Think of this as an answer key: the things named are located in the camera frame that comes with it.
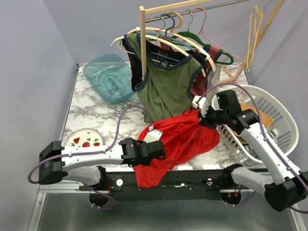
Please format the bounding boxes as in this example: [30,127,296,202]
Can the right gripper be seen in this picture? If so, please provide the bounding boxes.
[197,103,229,131]

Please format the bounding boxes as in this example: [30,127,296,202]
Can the red tank top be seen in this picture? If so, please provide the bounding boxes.
[133,109,220,188]

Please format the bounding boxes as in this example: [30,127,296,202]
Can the yellow hanger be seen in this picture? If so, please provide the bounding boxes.
[245,5,264,70]

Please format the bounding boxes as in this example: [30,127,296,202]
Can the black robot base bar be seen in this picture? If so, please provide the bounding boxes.
[79,169,255,207]

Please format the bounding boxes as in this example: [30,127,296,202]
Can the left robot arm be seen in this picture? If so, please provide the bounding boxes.
[38,138,166,190]

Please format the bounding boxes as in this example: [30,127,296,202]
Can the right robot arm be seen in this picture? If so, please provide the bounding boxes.
[192,90,308,212]

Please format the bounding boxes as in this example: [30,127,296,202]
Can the green tank top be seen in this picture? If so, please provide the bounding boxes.
[122,33,205,123]

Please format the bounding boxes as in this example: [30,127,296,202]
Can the green velvet hanger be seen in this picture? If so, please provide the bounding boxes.
[178,31,234,65]

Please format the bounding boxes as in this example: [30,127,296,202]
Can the dark maroon tank top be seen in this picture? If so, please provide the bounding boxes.
[122,39,142,92]

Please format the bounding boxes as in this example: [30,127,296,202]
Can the cream wooden hanger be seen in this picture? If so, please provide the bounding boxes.
[110,11,217,77]

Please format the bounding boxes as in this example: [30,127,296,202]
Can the blue plastic hanger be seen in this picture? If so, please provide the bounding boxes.
[148,12,199,62]

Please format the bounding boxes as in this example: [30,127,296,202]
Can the white translucent garment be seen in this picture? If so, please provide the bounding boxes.
[206,64,222,101]

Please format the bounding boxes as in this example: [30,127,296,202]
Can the watermelon pattern plate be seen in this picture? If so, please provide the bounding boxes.
[64,128,105,147]

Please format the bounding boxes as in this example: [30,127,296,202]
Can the blue plastic tub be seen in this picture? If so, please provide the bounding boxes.
[83,54,135,104]

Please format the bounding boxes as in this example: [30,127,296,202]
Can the wooden clothes rack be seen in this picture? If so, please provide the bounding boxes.
[139,0,285,80]

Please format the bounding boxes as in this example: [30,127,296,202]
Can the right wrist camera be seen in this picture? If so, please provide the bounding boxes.
[192,96,210,118]

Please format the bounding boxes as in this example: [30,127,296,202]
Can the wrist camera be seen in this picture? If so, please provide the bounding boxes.
[143,125,163,143]
[192,96,210,118]

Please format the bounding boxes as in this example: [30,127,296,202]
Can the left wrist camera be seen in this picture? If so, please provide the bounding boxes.
[143,125,163,143]

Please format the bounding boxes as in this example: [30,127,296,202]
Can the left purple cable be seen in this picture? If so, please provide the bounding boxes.
[28,104,154,185]

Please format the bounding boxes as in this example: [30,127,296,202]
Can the purple cable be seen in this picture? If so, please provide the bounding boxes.
[198,83,308,214]
[28,104,154,185]

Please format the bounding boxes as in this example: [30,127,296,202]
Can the pink wire hanger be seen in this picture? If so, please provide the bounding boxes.
[195,7,244,67]

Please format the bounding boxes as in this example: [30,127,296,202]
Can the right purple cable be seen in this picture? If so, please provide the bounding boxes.
[198,83,308,214]

